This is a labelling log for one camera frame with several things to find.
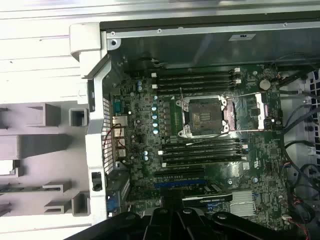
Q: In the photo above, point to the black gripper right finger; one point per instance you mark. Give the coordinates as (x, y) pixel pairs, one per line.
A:
(192, 225)

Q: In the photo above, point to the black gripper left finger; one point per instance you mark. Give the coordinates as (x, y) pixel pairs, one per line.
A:
(160, 225)

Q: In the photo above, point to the metal socket cover frame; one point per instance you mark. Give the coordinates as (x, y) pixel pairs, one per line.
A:
(260, 112)

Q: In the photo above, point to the thin metal locking lever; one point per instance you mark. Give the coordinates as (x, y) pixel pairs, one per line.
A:
(203, 140)
(182, 93)

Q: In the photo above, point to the CPU socket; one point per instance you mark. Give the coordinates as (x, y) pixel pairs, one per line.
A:
(203, 116)

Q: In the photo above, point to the black graphics card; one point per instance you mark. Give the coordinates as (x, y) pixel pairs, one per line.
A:
(212, 197)

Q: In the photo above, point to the blue expansion slot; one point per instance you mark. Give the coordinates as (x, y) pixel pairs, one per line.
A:
(180, 185)

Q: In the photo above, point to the silver finned heatsink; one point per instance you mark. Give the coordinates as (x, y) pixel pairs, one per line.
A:
(241, 202)

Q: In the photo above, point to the black expansion slot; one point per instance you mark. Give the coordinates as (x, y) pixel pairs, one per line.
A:
(178, 172)

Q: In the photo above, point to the blue slot retainer clip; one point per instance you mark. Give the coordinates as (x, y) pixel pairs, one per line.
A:
(110, 203)

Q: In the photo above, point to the black RAM slot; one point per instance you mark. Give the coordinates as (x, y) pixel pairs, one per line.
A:
(195, 89)
(225, 146)
(200, 162)
(195, 79)
(200, 151)
(195, 74)
(195, 84)
(200, 156)

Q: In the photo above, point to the blue-top round capacitor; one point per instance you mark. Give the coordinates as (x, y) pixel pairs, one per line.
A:
(156, 131)
(155, 117)
(255, 179)
(155, 125)
(139, 88)
(145, 152)
(145, 158)
(139, 83)
(155, 98)
(154, 108)

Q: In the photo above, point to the metal rear port block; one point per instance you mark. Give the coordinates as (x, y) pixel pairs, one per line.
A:
(118, 137)
(117, 121)
(120, 152)

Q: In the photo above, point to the green motherboard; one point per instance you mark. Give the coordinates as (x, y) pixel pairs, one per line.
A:
(250, 155)

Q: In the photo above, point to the open grey PC case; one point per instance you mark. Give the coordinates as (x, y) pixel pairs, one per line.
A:
(97, 140)

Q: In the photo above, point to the blue rear port connector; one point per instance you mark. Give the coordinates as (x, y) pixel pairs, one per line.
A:
(117, 105)

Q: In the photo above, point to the grey plastic parts rack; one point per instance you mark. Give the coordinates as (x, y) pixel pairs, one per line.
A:
(50, 145)

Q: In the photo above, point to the round coin cell battery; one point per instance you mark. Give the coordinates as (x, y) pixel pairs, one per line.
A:
(264, 84)

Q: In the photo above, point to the silver metal drive cage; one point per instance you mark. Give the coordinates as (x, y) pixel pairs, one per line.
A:
(306, 100)

